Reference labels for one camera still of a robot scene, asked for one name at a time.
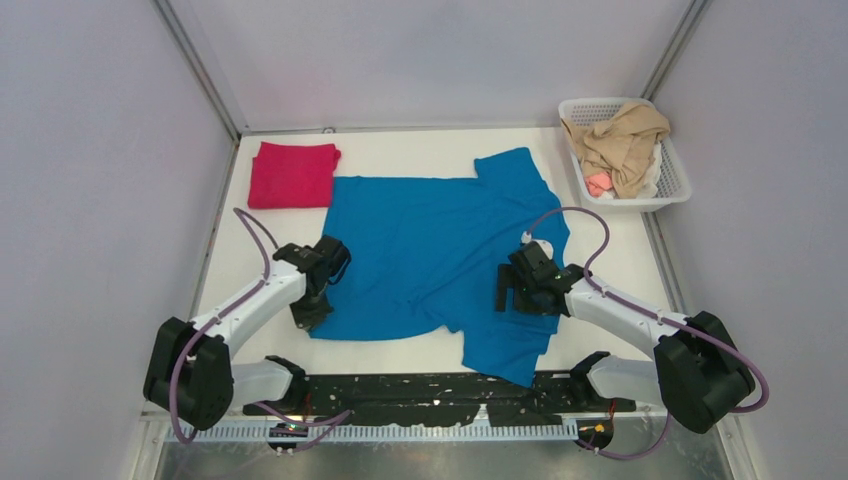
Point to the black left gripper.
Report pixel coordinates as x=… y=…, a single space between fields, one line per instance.
x=307 y=319

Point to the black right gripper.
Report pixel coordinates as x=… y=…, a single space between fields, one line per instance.
x=509 y=277

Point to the blue t shirt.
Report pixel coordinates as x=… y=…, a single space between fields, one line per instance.
x=425 y=254

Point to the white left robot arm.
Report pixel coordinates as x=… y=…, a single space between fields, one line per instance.
x=191 y=373

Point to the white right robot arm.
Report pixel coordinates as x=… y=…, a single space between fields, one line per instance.
x=691 y=366

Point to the folded red t shirt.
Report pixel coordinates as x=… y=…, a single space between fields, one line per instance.
x=293 y=176

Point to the pink garment in basket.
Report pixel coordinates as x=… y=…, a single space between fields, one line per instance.
x=600 y=186

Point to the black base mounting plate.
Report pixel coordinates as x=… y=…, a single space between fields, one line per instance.
x=448 y=399

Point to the white garment in basket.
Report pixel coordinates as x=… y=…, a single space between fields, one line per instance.
x=652 y=176

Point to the beige t shirt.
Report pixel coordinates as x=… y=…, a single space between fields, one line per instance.
x=621 y=145

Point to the white plastic laundry basket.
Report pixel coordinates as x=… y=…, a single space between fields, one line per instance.
x=674 y=187

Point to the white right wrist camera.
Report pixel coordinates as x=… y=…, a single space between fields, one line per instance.
x=544 y=245

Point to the white slotted cable duct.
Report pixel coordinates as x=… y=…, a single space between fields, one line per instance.
x=479 y=430

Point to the aluminium frame rail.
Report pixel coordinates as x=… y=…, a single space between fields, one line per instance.
x=191 y=56

